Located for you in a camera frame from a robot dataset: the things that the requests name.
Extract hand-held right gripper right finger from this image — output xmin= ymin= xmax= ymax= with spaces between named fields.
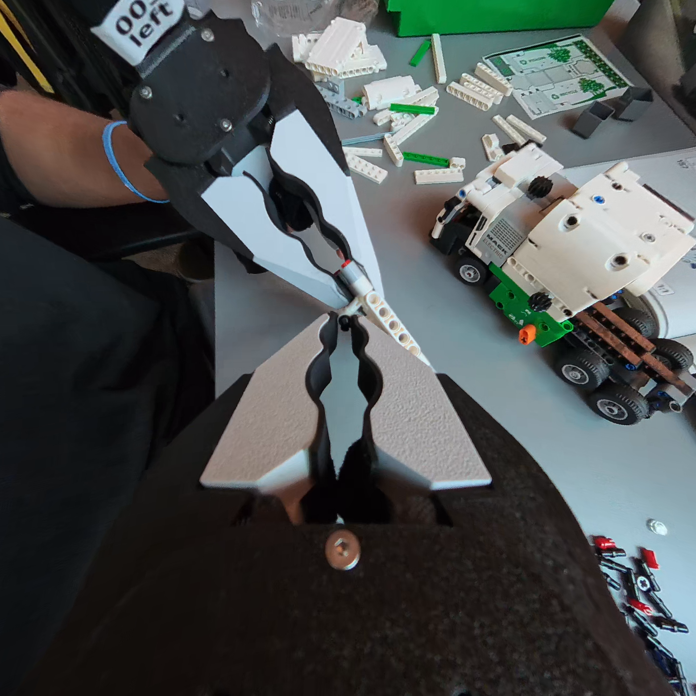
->
xmin=351 ymin=316 xmax=493 ymax=491

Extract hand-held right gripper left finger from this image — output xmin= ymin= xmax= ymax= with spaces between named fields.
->
xmin=200 ymin=312 xmax=337 ymax=525

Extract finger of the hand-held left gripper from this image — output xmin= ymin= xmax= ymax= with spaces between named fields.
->
xmin=200 ymin=145 xmax=355 ymax=312
xmin=269 ymin=105 xmax=382 ymax=294

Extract white lego beam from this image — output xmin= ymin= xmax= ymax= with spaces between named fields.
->
xmin=333 ymin=260 xmax=437 ymax=377

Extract person's left forearm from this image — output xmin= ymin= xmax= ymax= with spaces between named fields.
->
xmin=0 ymin=90 xmax=170 ymax=218

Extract grey lego beam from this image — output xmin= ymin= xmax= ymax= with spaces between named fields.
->
xmin=314 ymin=80 xmax=366 ymax=119

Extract pile of white lego pieces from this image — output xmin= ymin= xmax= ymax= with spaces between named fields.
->
xmin=291 ymin=16 xmax=549 ymax=187

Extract white green lego truck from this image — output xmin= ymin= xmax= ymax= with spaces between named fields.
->
xmin=428 ymin=143 xmax=696 ymax=427

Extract pile of small lego pins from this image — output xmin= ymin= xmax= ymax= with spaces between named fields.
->
xmin=589 ymin=534 xmax=692 ymax=696

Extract dark grey lego bin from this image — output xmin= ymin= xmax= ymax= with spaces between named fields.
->
xmin=570 ymin=100 xmax=616 ymax=140
xmin=614 ymin=86 xmax=654 ymax=123

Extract clear plastic bag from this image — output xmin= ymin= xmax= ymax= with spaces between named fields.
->
xmin=249 ymin=0 xmax=312 ymax=34

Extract blue wristband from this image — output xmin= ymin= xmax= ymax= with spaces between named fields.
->
xmin=101 ymin=120 xmax=170 ymax=205

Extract green box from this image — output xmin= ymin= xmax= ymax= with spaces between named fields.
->
xmin=385 ymin=0 xmax=616 ymax=39

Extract green white sticker sheet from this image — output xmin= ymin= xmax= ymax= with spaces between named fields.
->
xmin=482 ymin=34 xmax=635 ymax=121

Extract white instruction booklet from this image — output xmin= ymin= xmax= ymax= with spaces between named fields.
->
xmin=560 ymin=154 xmax=696 ymax=339

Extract yellow black striped strap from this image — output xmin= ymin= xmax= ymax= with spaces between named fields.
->
xmin=0 ymin=0 xmax=56 ymax=94

